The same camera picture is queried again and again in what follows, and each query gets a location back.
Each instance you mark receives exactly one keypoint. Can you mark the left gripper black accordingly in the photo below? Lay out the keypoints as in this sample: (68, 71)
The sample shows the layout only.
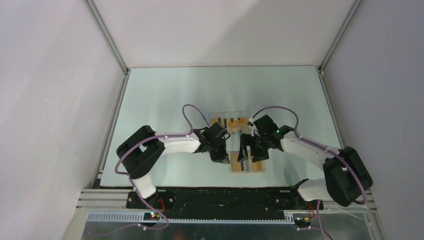
(223, 153)

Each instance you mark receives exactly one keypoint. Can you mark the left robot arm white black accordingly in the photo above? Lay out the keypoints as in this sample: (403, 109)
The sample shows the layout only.
(141, 151)

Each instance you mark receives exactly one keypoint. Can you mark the clear plastic card box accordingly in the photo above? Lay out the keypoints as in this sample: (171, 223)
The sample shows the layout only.
(230, 114)

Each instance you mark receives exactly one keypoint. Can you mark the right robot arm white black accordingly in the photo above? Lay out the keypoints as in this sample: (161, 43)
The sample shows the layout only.
(345, 176)

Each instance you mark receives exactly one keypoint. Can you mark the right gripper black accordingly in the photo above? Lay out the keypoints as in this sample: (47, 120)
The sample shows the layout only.
(246, 139)

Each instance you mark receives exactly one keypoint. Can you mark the orange credit cards stack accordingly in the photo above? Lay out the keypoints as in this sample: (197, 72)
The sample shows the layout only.
(233, 125)

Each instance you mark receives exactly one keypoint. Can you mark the right aluminium frame post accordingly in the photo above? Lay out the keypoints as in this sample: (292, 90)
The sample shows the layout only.
(354, 8)

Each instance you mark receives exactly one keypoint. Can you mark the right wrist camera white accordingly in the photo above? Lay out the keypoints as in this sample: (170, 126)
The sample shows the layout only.
(253, 129)

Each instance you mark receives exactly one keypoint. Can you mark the orange credit card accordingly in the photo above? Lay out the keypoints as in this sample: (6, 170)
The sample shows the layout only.
(256, 167)
(235, 165)

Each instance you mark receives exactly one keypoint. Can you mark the aluminium front frame rail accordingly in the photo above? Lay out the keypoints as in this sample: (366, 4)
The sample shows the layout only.
(116, 198)

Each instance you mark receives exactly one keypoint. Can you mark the grey slotted cable duct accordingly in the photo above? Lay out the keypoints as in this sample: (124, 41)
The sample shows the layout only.
(143, 217)

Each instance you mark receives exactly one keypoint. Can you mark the left aluminium frame post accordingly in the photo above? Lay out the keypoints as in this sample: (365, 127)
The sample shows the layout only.
(106, 34)

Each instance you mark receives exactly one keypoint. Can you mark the aluminium frame post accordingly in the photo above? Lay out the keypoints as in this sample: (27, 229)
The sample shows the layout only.
(106, 34)
(354, 8)

